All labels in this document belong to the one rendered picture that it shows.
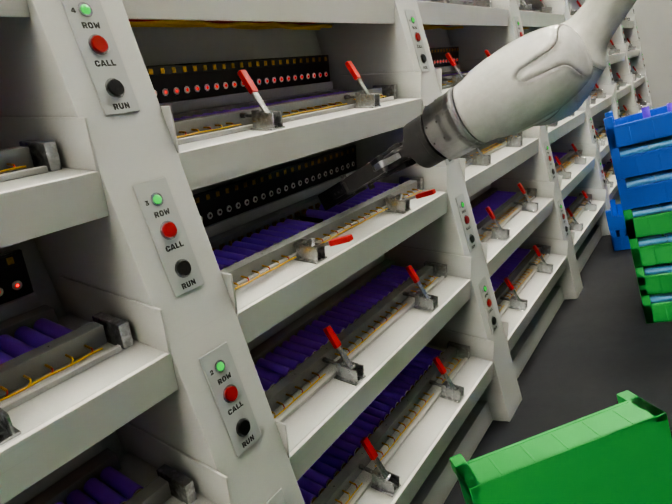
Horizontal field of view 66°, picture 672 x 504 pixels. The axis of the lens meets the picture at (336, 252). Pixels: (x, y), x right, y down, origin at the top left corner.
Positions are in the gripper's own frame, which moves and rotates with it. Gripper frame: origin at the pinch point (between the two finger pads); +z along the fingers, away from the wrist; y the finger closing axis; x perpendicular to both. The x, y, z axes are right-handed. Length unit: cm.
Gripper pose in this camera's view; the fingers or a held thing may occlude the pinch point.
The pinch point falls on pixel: (342, 192)
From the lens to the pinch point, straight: 89.1
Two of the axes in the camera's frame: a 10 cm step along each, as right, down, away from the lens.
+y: -5.7, 3.2, -7.6
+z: -6.8, 3.4, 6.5
